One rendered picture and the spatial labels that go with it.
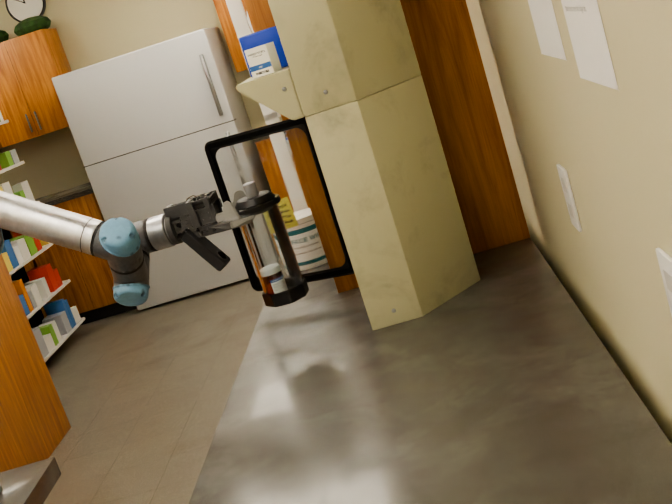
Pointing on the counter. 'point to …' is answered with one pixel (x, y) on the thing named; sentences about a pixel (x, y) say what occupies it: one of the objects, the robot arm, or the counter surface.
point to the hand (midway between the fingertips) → (258, 214)
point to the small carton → (263, 60)
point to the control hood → (274, 93)
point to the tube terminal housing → (378, 153)
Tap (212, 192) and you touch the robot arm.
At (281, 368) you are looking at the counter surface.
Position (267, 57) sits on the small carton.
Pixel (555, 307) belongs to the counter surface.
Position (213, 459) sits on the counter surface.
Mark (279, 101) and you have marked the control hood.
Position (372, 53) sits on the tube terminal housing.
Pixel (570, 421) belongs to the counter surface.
